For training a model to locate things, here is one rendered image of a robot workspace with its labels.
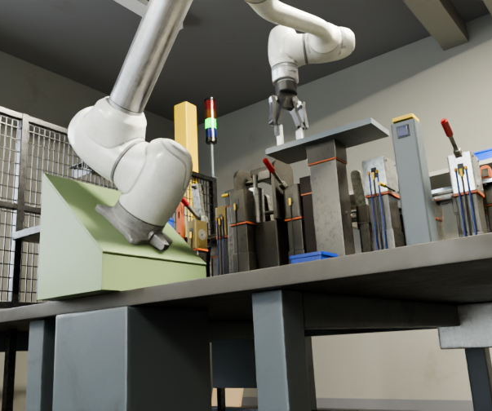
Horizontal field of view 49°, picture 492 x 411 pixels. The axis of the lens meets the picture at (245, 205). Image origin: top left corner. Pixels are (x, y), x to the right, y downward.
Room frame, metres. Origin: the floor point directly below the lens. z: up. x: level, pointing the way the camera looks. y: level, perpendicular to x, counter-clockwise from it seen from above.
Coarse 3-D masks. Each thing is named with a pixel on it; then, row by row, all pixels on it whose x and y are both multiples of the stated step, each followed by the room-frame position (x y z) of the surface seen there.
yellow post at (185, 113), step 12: (180, 108) 2.98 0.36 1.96; (192, 108) 3.00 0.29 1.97; (180, 120) 2.98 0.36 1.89; (192, 120) 2.99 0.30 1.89; (180, 132) 2.98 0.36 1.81; (192, 132) 2.99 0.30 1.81; (180, 144) 2.98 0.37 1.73; (192, 144) 2.99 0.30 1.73; (192, 156) 2.99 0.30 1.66; (192, 204) 2.98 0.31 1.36
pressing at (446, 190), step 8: (488, 184) 1.61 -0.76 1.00; (432, 192) 1.64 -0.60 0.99; (440, 192) 1.68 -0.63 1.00; (448, 192) 1.69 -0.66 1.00; (400, 200) 1.71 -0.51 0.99; (440, 200) 1.78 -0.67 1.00; (448, 200) 1.78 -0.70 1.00; (352, 208) 1.80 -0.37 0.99; (400, 208) 1.87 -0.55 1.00; (352, 216) 1.95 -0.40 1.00; (208, 240) 2.26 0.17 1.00; (216, 240) 2.27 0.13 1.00
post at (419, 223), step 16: (416, 128) 1.39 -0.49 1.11; (400, 144) 1.41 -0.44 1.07; (416, 144) 1.39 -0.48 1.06; (400, 160) 1.42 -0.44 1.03; (416, 160) 1.39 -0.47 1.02; (400, 176) 1.42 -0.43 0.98; (416, 176) 1.40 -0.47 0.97; (400, 192) 1.43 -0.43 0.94; (416, 192) 1.40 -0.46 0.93; (416, 208) 1.40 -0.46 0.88; (432, 208) 1.43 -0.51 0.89; (416, 224) 1.41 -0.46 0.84; (432, 224) 1.41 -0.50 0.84; (416, 240) 1.41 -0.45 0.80; (432, 240) 1.40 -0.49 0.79
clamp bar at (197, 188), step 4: (192, 184) 2.13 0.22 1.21; (196, 184) 2.12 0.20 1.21; (200, 184) 2.13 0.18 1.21; (192, 188) 2.13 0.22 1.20; (196, 188) 2.12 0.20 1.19; (200, 188) 2.13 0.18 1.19; (192, 192) 2.14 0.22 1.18; (196, 192) 2.12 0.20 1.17; (200, 192) 2.13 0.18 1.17; (196, 196) 2.13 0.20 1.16; (200, 196) 2.13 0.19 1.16; (196, 200) 2.13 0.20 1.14; (200, 200) 2.12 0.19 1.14; (196, 204) 2.14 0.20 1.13; (200, 204) 2.12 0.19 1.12; (196, 208) 2.14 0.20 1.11; (200, 208) 2.13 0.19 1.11; (200, 212) 2.13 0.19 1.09; (204, 212) 2.14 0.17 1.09
